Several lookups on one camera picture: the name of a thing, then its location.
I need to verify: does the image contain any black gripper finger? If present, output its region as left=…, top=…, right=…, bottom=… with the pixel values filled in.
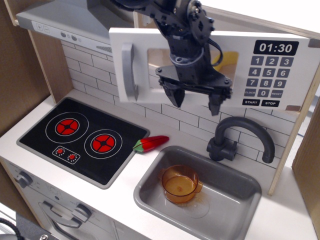
left=163, top=85, right=185, bottom=108
left=208, top=93, right=226, bottom=116

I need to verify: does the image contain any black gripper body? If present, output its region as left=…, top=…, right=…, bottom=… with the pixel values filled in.
left=155, top=47, right=232, bottom=99

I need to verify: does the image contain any white toy microwave door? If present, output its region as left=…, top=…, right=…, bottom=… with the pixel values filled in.
left=109, top=28, right=320, bottom=111

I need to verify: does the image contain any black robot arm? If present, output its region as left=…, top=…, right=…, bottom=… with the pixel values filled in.
left=112, top=0, right=232, bottom=116

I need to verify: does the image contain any yellow toy banana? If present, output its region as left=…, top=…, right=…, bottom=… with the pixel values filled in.
left=213, top=51, right=239, bottom=71

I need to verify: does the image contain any dark grey toy faucet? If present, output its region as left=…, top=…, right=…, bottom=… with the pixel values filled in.
left=206, top=116, right=276, bottom=164

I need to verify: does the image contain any red toy chili pepper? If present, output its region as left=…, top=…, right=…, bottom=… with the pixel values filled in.
left=132, top=135, right=170, bottom=153

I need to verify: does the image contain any orange transparent toy pot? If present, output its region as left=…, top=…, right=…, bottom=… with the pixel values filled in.
left=158, top=164, right=203, bottom=204

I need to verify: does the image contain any black toy stovetop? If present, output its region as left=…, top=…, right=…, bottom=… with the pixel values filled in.
left=17, top=97, right=150, bottom=189

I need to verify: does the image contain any grey toy sink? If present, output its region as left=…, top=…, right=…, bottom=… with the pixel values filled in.
left=133, top=146, right=262, bottom=240

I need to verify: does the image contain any grey range hood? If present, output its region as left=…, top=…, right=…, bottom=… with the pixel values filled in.
left=16, top=0, right=134, bottom=56

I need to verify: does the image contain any brown cardboard box right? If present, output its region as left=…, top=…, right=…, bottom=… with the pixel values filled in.
left=292, top=102, right=320, bottom=232

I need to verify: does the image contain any grey oven knob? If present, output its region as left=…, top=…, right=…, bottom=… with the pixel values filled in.
left=15, top=171, right=33, bottom=189

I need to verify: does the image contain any black cable bottom left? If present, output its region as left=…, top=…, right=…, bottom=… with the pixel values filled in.
left=0, top=217, right=23, bottom=240

